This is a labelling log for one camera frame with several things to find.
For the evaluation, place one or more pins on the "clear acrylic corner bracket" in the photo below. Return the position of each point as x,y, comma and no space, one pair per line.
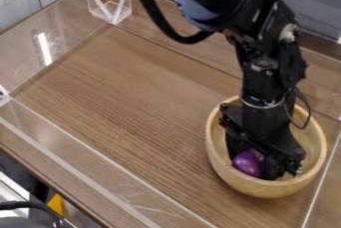
113,12

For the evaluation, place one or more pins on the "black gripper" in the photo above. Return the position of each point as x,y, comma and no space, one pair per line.
265,131

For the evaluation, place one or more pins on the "clear acrylic enclosure wall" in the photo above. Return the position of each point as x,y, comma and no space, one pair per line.
105,119

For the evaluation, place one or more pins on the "light wooden bowl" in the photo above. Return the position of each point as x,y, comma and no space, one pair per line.
311,138

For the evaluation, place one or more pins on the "purple toy eggplant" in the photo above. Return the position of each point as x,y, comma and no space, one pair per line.
248,162

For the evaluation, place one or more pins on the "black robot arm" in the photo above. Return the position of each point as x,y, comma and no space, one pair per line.
261,28

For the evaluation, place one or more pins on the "yellow tag under table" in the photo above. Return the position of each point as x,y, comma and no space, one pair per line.
57,204

